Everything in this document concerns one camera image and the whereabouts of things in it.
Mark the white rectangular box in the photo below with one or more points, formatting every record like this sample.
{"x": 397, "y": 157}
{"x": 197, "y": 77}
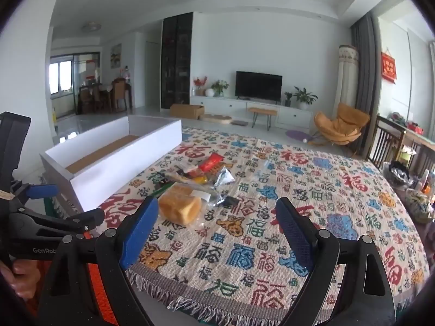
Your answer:
{"x": 119, "y": 166}

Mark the flowering plant in vase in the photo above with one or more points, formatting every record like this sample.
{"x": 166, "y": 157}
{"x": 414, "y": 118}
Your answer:
{"x": 220, "y": 88}

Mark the person's left hand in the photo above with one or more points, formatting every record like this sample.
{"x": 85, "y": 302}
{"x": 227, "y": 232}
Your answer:
{"x": 22, "y": 276}

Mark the large potted plant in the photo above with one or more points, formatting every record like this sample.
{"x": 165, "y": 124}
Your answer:
{"x": 304, "y": 96}

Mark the cardboard box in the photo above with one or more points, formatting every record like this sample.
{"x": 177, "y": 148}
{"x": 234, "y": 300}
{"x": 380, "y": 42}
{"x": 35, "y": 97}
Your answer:
{"x": 187, "y": 111}

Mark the silver snack packet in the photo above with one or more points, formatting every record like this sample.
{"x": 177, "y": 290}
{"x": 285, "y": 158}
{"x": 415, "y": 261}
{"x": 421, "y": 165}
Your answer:
{"x": 224, "y": 176}

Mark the wall painting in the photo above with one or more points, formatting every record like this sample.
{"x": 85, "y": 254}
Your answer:
{"x": 115, "y": 55}

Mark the wooden dining table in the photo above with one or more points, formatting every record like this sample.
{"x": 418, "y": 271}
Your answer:
{"x": 105, "y": 88}

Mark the grey floor cushion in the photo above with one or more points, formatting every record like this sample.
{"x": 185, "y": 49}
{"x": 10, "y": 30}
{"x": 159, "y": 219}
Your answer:
{"x": 240, "y": 122}

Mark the clear packet with white stick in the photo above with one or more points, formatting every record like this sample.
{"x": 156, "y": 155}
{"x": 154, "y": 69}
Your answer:
{"x": 204, "y": 195}

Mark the dark glass cabinet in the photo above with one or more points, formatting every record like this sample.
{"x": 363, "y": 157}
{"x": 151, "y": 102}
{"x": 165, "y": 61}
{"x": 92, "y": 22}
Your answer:
{"x": 175, "y": 61}

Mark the grey curtain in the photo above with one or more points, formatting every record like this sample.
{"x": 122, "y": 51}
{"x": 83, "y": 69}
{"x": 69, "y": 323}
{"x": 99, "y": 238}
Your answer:
{"x": 365, "y": 74}

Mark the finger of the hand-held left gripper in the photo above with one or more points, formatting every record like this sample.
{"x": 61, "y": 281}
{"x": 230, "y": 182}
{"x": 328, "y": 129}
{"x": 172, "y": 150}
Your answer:
{"x": 42, "y": 191}
{"x": 68, "y": 220}

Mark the bread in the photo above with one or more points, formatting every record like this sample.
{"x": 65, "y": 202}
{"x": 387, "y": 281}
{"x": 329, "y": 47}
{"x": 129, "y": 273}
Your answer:
{"x": 178, "y": 207}

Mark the white television cabinet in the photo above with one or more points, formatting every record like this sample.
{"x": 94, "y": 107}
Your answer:
{"x": 221, "y": 103}

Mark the round ceiling lamp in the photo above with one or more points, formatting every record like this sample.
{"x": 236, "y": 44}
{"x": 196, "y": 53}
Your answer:
{"x": 91, "y": 26}

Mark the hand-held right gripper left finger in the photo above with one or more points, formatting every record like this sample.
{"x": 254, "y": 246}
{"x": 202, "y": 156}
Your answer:
{"x": 139, "y": 232}

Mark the black plastic bag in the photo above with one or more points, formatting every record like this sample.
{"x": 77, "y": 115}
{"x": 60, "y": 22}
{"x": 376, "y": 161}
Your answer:
{"x": 399, "y": 173}

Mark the woven basket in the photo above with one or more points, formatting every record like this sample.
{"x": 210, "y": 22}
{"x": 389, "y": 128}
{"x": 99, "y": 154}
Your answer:
{"x": 419, "y": 207}

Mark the small black packet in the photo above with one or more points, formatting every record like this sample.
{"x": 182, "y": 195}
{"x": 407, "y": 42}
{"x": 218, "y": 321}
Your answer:
{"x": 229, "y": 201}

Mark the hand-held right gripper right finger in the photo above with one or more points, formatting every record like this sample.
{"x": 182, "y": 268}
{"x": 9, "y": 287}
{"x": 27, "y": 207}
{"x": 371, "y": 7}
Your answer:
{"x": 296, "y": 235}

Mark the purple floor mat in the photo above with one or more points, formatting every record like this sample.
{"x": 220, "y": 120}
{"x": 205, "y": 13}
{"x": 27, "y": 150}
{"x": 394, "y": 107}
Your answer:
{"x": 297, "y": 134}

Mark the covered standing air conditioner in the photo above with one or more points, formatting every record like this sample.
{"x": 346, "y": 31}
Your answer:
{"x": 346, "y": 74}

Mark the dark green snack packet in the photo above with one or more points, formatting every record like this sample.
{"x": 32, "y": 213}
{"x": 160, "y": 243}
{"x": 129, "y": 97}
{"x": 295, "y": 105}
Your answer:
{"x": 163, "y": 189}

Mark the small potted plant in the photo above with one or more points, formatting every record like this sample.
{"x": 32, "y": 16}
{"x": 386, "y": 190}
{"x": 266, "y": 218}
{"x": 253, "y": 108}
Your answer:
{"x": 288, "y": 99}

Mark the printed blanket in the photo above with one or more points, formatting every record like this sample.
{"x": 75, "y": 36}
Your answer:
{"x": 238, "y": 253}

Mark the yellow floor sign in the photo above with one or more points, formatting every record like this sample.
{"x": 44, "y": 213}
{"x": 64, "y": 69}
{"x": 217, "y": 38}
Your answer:
{"x": 55, "y": 115}

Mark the dark wooden railing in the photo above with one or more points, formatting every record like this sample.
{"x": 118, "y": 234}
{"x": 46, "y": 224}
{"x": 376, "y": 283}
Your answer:
{"x": 384, "y": 142}

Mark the orange snack packet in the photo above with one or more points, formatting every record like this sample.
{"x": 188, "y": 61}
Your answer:
{"x": 198, "y": 178}

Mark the small beige snack packet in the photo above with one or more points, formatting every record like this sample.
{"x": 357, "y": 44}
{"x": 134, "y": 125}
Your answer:
{"x": 185, "y": 168}

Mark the red snack packet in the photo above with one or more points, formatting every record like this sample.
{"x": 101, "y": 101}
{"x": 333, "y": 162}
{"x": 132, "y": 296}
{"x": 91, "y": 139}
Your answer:
{"x": 210, "y": 161}

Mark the white round vase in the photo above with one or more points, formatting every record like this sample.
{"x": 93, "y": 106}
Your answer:
{"x": 210, "y": 92}

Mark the red wall hanging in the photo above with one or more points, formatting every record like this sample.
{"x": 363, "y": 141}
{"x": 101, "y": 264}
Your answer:
{"x": 389, "y": 68}

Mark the black television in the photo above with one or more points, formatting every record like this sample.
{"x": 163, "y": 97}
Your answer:
{"x": 258, "y": 86}

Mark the round wooden pad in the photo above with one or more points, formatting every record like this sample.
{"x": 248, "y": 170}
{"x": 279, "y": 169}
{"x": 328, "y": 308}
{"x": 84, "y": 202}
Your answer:
{"x": 217, "y": 119}

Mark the orange lounge chair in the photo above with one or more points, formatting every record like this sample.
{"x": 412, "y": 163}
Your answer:
{"x": 340, "y": 125}

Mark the wooden dining chair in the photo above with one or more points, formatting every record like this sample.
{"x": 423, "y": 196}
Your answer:
{"x": 119, "y": 93}

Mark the clear plastic packet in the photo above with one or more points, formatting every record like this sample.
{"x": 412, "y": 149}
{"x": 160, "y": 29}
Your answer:
{"x": 265, "y": 170}

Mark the window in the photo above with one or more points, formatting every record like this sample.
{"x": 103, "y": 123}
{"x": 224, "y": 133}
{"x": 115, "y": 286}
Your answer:
{"x": 61, "y": 74}

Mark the red flower decoration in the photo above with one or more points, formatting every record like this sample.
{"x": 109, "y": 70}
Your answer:
{"x": 199, "y": 83}

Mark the wooden stool with metal legs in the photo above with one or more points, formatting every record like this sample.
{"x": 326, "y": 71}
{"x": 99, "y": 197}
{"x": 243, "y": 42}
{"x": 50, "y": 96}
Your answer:
{"x": 261, "y": 109}

